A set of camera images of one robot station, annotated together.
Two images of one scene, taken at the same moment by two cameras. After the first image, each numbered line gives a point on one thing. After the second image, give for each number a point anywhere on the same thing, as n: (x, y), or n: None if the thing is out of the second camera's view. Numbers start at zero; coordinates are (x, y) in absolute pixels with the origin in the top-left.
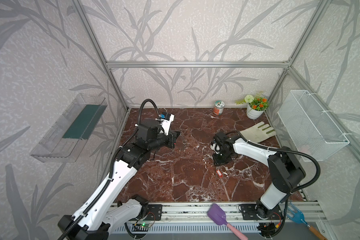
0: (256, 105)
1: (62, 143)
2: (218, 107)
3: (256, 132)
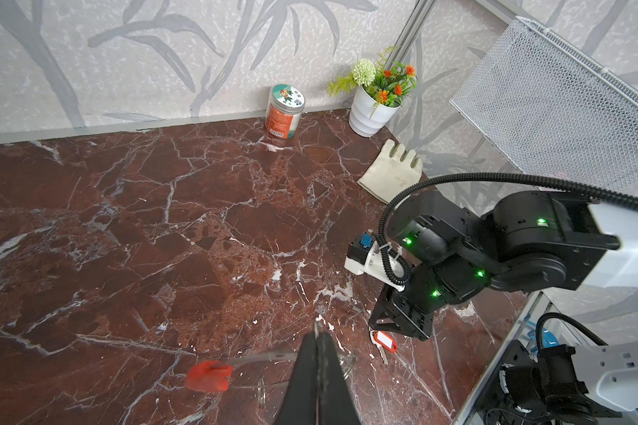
0: (380, 86)
1: None
2: (284, 111)
3: (392, 176)
